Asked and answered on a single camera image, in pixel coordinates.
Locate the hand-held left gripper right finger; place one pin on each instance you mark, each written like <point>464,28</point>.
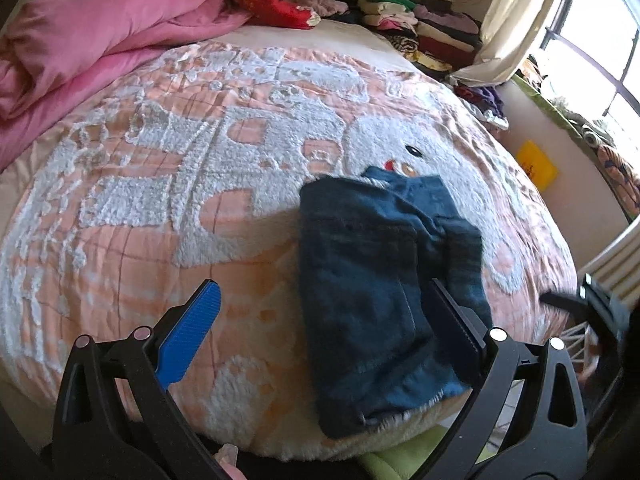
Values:
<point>457,327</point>

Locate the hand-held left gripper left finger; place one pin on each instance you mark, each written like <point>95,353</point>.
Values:
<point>190,330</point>

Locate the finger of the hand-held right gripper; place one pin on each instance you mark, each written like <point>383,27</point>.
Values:
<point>562,300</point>

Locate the blue denim pants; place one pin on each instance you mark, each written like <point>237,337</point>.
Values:
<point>360,270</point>

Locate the white slatted rack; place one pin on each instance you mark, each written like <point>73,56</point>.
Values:
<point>617,260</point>

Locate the green cloth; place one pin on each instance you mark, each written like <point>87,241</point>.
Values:
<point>400,455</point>

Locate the peach and white fleece blanket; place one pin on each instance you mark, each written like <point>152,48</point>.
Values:
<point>150,185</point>

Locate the cluttered window sill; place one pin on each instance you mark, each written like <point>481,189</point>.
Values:
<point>590,130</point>

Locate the purple clothes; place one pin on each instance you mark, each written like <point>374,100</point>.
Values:
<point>482,102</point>

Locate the dark framed window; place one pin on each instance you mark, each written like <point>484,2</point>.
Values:
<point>600,35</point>

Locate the cream curtain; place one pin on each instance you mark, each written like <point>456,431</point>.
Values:
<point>520,20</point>

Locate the pile of folded clothes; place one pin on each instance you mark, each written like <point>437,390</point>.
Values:
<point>425,30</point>

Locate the white bed sheet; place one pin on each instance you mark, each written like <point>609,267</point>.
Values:
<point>310,40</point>

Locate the pink quilt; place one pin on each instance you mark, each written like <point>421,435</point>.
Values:
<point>90,30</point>

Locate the mauve fluffy cloth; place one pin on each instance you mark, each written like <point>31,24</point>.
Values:
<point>320,2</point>

